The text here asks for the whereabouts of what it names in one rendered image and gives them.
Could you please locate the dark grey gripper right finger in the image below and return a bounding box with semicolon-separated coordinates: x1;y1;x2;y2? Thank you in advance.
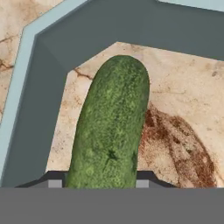
136;170;178;189

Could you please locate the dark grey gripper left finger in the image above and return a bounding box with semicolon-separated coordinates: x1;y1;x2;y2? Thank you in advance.
16;171;69;189

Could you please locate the green cucumber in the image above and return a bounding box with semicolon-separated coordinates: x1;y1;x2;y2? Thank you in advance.
65;54;151;189

